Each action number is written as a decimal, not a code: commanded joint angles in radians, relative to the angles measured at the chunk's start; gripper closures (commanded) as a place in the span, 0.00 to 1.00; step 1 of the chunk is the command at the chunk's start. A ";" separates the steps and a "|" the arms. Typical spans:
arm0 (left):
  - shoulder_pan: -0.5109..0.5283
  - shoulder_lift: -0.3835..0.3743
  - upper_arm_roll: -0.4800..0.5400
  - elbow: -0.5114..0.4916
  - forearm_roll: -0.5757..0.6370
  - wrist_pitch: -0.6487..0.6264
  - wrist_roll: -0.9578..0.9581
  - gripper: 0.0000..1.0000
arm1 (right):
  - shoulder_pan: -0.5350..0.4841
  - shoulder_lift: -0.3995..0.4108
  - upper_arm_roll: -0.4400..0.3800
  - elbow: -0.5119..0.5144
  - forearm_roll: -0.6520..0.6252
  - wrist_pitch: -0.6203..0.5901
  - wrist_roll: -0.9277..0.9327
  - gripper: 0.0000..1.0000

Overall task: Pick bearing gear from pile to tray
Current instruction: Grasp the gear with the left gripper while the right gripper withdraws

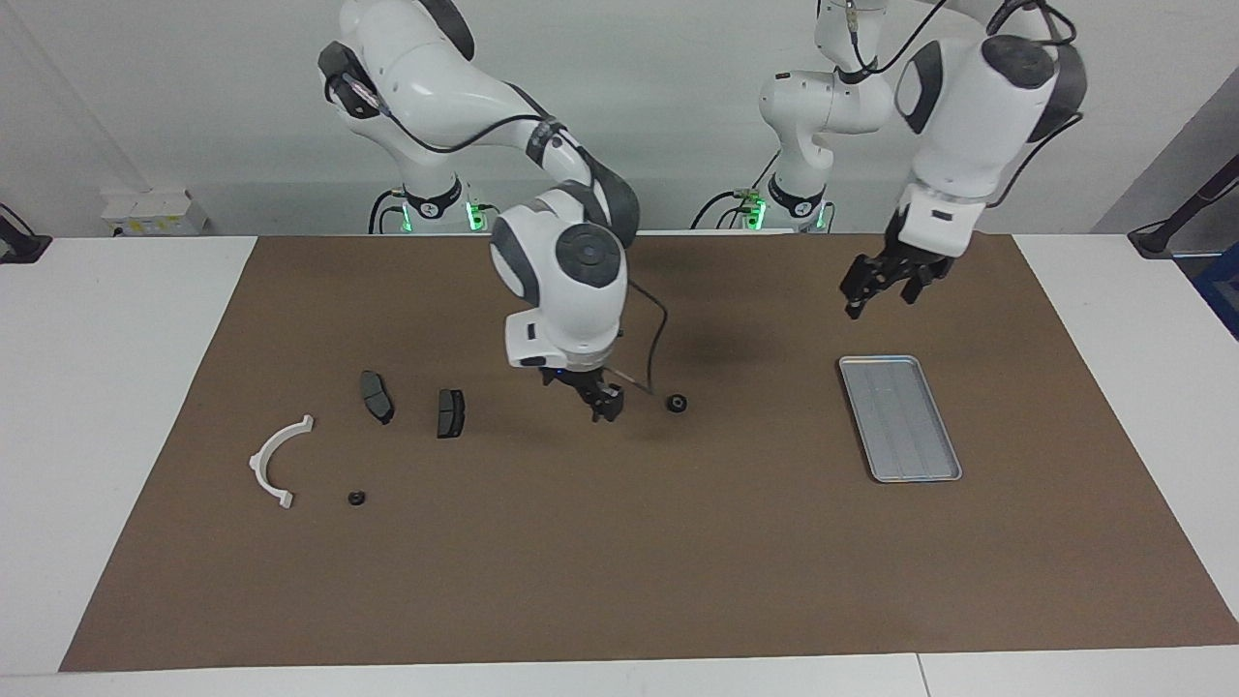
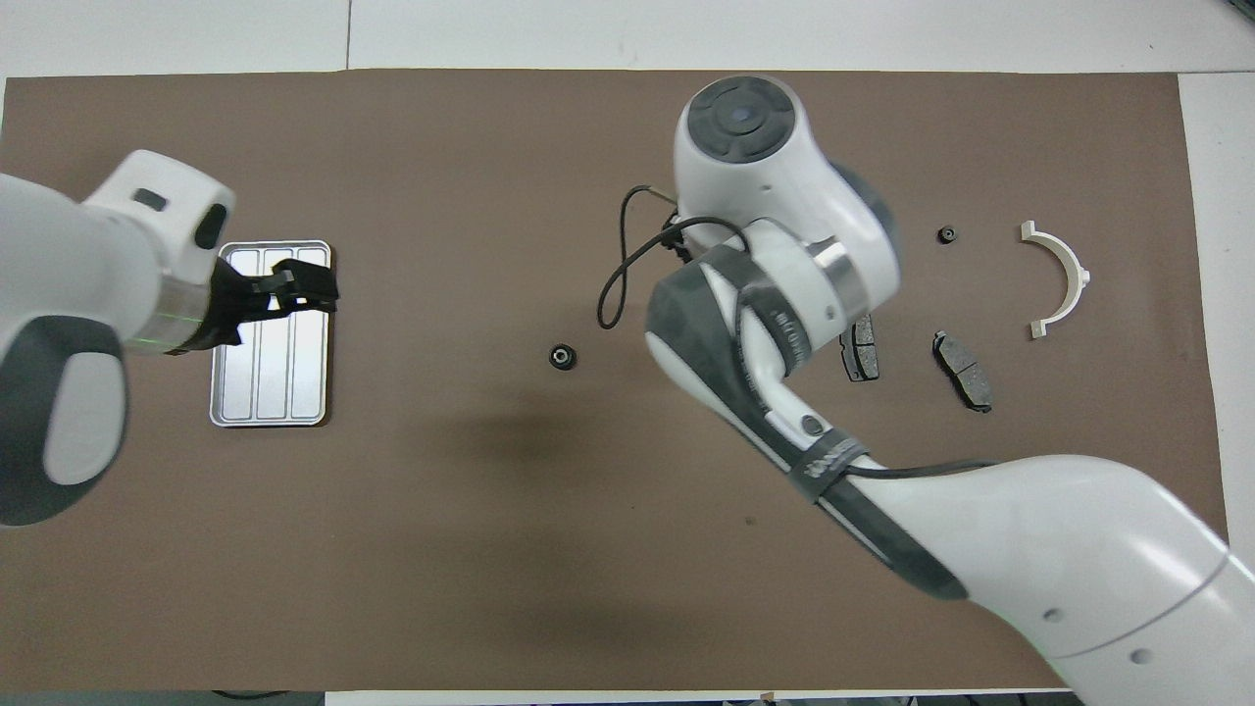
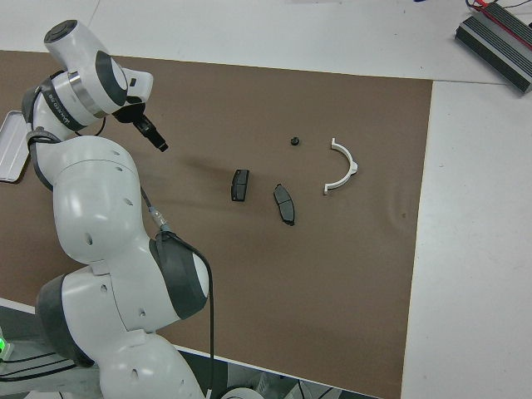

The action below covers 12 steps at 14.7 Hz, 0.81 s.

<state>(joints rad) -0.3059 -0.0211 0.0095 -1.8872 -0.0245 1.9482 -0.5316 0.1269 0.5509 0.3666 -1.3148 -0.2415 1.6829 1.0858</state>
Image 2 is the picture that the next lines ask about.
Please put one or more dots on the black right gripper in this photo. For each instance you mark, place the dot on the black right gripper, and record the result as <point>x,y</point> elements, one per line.
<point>678,245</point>

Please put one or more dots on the black bearing gear silver centre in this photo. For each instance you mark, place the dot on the black bearing gear silver centre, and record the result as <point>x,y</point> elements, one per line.
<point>555,350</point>

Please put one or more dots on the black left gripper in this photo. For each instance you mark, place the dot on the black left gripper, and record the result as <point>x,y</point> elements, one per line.
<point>235,304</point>

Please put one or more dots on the dark elongated brake pad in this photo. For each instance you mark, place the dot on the dark elongated brake pad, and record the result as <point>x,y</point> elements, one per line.
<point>966,375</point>

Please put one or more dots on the white semicircular bracket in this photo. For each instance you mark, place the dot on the white semicircular bracket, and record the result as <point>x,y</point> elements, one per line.
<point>1064,253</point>

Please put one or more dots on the brown table mat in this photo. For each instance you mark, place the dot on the brown table mat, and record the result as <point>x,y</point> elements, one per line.
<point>441,539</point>

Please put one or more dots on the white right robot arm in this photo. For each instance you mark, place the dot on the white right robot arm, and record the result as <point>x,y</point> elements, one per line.
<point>1029,549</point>

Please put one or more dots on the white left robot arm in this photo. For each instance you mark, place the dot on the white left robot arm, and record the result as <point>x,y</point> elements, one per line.
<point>59,284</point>

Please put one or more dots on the dark rectangular brake pad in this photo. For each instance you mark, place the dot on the dark rectangular brake pad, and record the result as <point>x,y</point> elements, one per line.
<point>865,358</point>

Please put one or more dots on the silver metal tray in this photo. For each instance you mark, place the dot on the silver metal tray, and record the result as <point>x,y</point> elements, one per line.
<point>275,382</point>

